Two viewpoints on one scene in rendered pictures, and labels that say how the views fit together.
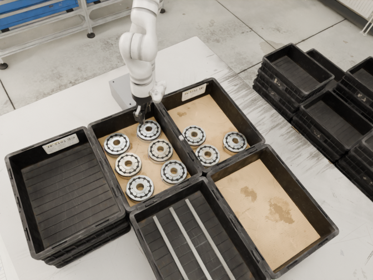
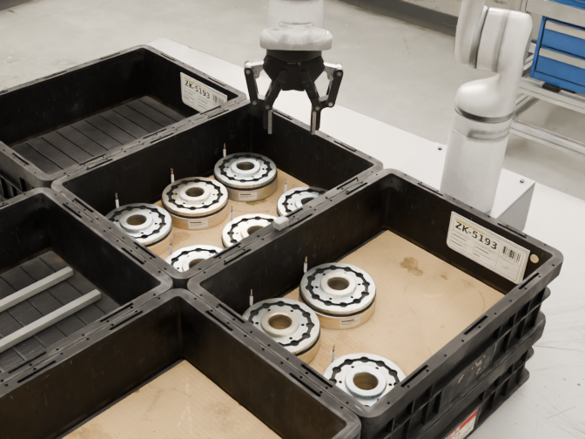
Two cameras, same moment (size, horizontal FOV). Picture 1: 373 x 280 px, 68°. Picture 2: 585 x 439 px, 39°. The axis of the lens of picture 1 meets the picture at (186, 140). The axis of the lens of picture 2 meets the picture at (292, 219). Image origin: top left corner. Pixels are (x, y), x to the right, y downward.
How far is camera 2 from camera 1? 1.00 m
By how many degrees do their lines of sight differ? 56
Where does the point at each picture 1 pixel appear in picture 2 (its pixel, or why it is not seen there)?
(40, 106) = (330, 112)
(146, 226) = (46, 266)
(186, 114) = (417, 274)
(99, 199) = not seen: hidden behind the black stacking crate
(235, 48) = not seen: outside the picture
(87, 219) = not seen: hidden behind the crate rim
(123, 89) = (430, 166)
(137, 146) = (258, 211)
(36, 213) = (62, 131)
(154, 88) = (292, 26)
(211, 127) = (401, 336)
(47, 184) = (124, 126)
